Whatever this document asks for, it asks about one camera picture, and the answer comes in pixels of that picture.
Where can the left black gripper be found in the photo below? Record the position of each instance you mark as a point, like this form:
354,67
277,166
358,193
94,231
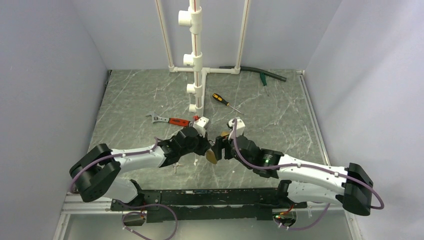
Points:
205,145

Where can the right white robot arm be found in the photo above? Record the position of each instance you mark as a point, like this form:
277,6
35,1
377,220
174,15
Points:
302,181

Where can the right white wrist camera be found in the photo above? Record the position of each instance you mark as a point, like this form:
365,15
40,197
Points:
236,126

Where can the white PVC pipe frame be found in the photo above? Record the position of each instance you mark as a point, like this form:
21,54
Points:
192,18

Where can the green screwdriver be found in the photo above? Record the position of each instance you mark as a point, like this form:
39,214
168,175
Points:
262,77

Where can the large brass padlock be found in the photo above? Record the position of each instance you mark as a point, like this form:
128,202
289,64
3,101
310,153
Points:
212,157

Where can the aluminium frame rail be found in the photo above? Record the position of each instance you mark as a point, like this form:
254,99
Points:
95,221

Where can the yellow black screwdriver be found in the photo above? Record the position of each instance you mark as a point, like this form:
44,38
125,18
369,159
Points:
221,100

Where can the red handled adjustable wrench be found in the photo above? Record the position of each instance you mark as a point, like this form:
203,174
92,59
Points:
156,118

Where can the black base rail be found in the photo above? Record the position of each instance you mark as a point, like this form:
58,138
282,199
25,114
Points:
209,204

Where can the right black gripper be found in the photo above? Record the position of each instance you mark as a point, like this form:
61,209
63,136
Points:
221,143

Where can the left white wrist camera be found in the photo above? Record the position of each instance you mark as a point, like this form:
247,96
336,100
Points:
200,124

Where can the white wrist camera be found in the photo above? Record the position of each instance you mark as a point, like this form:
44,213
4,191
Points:
200,124
236,126

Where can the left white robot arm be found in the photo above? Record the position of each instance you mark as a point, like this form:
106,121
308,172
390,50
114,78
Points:
98,173

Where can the silver key bunch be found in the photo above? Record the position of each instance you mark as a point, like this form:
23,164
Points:
176,166

